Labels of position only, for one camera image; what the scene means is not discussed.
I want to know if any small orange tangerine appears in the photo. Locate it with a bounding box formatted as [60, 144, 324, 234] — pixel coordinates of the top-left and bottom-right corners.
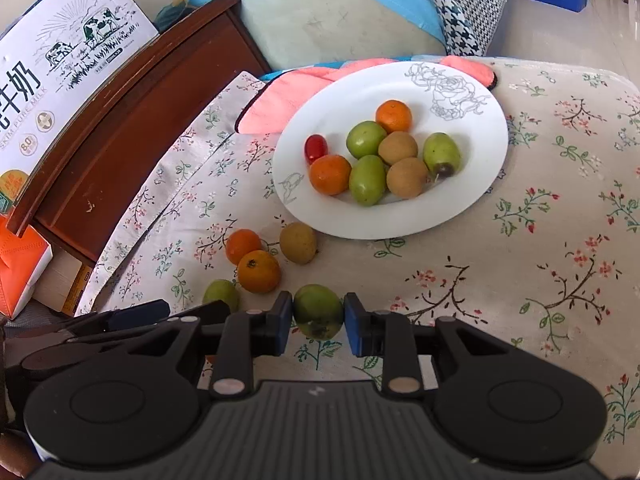
[238, 250, 282, 294]

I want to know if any green jujube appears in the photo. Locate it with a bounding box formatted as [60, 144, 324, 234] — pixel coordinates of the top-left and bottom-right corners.
[203, 280, 240, 313]
[293, 284, 344, 340]

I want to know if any brown kiwi fruit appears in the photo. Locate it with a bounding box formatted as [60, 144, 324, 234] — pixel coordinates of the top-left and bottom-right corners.
[386, 157, 428, 200]

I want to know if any green jujube on cloth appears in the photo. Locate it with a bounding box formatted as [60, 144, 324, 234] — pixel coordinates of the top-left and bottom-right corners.
[203, 280, 240, 313]

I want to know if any orange box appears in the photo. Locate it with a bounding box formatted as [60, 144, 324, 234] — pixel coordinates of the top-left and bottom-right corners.
[0, 216, 53, 320]

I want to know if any orange tangerine on cloth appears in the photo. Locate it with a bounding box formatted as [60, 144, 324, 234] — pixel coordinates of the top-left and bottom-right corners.
[226, 229, 262, 266]

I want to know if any yellow-brown kiwi on cloth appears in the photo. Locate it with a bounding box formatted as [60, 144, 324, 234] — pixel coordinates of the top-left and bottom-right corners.
[279, 222, 318, 264]

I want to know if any green jujube fruit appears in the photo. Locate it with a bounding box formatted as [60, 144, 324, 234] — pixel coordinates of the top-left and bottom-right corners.
[349, 155, 386, 207]

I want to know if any orange tangerine plate front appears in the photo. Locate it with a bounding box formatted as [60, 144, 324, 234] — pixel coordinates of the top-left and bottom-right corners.
[309, 155, 352, 196]

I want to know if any floral table cloth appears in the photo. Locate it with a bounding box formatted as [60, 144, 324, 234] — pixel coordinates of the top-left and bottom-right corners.
[78, 58, 639, 476]

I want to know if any green jujube plate right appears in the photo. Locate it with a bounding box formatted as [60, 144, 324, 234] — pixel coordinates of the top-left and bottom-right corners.
[423, 132, 461, 178]

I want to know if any green jujube plate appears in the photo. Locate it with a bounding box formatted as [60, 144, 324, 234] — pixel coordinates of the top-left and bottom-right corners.
[346, 120, 387, 159]
[423, 132, 461, 178]

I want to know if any green jujube plate centre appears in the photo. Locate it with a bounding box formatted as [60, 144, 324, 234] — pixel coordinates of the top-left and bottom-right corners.
[346, 120, 387, 159]

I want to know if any red cherry tomato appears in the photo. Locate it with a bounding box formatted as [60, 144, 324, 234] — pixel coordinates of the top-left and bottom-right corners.
[304, 134, 329, 165]

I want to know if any orange tangerine on plate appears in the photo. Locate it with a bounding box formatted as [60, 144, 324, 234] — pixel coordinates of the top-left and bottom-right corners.
[375, 100, 412, 133]

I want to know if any pink towel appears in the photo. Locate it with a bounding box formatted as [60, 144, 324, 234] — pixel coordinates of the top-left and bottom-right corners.
[235, 58, 485, 136]

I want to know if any white floral plate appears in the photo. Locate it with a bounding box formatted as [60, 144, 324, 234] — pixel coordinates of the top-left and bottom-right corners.
[272, 61, 509, 240]

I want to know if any dark wooden cabinet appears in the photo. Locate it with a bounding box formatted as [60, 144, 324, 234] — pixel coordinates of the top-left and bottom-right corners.
[6, 0, 270, 266]

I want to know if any white milk carton box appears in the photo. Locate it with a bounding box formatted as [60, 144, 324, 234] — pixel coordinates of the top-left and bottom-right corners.
[1, 0, 157, 211]

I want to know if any green sofa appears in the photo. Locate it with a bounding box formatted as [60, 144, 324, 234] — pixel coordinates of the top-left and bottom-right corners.
[241, 0, 445, 70]

